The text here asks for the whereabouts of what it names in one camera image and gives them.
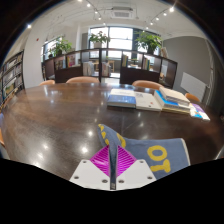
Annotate white book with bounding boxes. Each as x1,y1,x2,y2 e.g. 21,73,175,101
134,91,163,112

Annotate white and blue magazine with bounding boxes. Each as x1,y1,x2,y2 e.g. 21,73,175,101
190,108,211,122

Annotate large bright blue book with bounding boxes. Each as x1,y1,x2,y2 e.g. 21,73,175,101
153,89,192,116

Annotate white wall radiator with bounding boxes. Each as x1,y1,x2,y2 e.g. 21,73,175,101
180,71,209,101

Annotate ceiling spotlights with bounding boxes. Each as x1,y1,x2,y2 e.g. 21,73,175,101
26,0,175,30

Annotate bushy green potted plant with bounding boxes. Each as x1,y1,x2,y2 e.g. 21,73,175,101
49,37,73,58

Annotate small green potted plant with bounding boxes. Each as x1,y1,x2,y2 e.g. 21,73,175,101
87,30,111,50

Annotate tall wall bookshelf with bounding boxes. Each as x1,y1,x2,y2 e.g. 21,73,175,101
0,49,25,113

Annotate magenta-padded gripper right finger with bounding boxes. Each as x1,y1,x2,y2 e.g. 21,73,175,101
116,145,158,191

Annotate beige book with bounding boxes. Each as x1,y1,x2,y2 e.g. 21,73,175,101
158,86,191,105

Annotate large green potted plant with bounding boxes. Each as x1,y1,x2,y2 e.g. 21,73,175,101
134,31,163,55

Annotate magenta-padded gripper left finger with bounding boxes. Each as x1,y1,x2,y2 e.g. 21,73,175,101
69,145,112,191

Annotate dark blue book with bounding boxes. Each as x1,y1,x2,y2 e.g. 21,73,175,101
106,93,137,109

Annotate grey towel with yellow letters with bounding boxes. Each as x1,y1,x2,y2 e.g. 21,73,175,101
97,123,192,191

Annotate dark curved shelf unit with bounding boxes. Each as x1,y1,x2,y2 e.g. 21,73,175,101
41,47,179,90

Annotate tan leather chair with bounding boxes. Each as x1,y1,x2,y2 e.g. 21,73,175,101
0,128,6,148
131,79,165,90
65,76,101,84
39,79,57,86
184,92,202,103

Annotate white ceiling air conditioner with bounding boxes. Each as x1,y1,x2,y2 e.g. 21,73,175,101
109,6,136,20

